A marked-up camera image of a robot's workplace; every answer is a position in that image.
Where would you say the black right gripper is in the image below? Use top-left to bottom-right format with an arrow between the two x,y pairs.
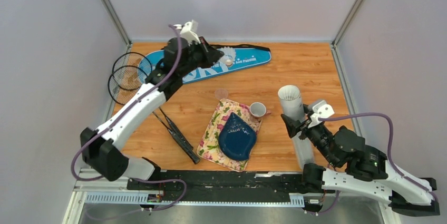
279,115 -> 337,167

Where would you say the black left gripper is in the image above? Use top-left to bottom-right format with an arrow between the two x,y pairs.
180,37 -> 226,77

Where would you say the white shuttlecock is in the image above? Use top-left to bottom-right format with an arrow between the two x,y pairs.
278,85 -> 301,101
219,46 -> 236,67

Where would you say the grey shuttlecock tube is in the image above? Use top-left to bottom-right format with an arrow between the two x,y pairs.
278,93 -> 315,169

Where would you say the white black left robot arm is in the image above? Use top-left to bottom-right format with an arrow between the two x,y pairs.
75,37 -> 224,190

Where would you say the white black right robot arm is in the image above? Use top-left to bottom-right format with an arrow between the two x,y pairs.
281,104 -> 440,217

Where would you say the black badminton racket upper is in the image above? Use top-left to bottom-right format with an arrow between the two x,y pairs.
112,52 -> 168,119

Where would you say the black badminton racket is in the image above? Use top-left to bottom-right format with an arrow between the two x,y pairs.
108,65 -> 200,164
112,52 -> 168,119

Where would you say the black badminton racket lower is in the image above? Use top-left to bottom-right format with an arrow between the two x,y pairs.
108,65 -> 200,164

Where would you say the blue sport racket bag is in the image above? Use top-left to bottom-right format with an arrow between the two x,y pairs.
152,44 -> 271,84

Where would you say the floral ceramic cup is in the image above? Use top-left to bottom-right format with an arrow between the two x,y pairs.
249,102 -> 271,121

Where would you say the blue leaf-shaped plate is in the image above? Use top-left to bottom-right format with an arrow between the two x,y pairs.
218,112 -> 257,161

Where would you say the floral rectangular tray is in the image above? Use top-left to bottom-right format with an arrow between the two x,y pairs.
197,99 -> 262,172

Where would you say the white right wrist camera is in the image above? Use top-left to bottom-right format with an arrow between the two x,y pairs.
308,100 -> 335,128

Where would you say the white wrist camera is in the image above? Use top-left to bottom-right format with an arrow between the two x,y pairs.
308,100 -> 335,128
180,20 -> 201,45

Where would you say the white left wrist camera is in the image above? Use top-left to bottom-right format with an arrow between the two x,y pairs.
180,20 -> 201,45

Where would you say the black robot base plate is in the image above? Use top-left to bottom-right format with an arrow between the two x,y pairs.
127,170 -> 323,203

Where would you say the aluminium frame rail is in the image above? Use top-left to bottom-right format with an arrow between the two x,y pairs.
75,170 -> 392,207

